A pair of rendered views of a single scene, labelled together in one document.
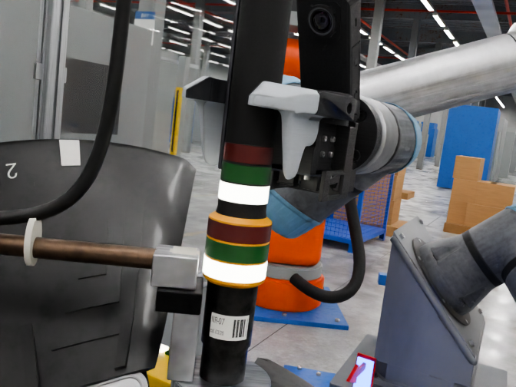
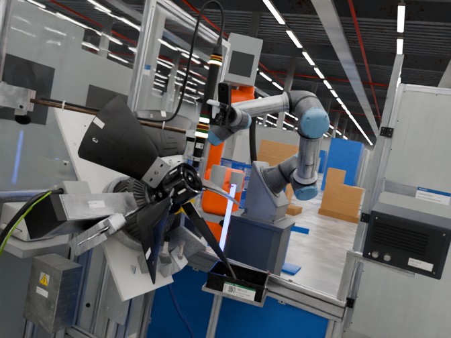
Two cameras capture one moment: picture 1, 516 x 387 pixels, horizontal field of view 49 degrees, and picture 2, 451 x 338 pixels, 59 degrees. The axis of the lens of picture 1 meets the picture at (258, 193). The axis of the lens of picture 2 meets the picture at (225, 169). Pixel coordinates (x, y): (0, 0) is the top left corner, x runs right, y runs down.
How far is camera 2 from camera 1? 102 cm
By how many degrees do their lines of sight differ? 4
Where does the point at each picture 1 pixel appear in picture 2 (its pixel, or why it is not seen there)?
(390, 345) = (249, 202)
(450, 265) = (272, 174)
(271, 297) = not seen: hidden behind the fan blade
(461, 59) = (266, 100)
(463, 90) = (266, 109)
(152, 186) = (182, 123)
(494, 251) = (286, 169)
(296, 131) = (215, 108)
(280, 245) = (215, 203)
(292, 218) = (215, 139)
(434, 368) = (263, 209)
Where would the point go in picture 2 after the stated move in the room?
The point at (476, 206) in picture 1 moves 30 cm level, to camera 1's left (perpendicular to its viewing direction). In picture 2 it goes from (338, 200) to (327, 197)
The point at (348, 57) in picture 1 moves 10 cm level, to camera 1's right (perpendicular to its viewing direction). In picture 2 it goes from (227, 96) to (254, 102)
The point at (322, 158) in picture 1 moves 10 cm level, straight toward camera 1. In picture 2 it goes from (221, 117) to (218, 115)
